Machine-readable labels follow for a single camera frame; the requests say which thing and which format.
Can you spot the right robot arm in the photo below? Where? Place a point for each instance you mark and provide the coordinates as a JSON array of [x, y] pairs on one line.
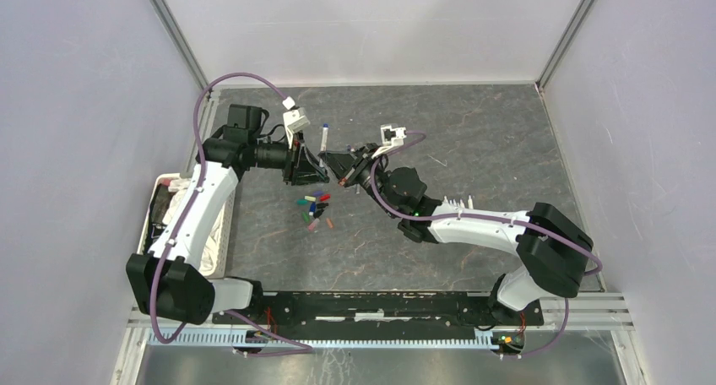
[[554, 252]]

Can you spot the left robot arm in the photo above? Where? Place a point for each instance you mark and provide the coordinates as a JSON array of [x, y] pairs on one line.
[[166, 280]]

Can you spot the white plastic basket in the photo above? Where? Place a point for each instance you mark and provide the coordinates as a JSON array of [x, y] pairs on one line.
[[195, 219]]

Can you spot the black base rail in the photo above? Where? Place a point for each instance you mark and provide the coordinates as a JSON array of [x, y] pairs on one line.
[[387, 315]]

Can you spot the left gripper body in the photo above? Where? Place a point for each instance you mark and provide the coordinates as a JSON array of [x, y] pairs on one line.
[[291, 171]]

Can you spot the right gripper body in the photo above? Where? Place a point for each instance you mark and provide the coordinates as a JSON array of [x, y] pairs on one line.
[[356, 170]]

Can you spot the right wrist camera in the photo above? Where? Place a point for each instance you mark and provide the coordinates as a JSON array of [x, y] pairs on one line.
[[392, 137]]

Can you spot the pink clear marker cap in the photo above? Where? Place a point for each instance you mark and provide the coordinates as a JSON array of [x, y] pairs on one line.
[[313, 225]]

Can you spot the blue clear capped pen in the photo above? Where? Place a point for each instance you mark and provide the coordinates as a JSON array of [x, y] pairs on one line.
[[323, 144]]

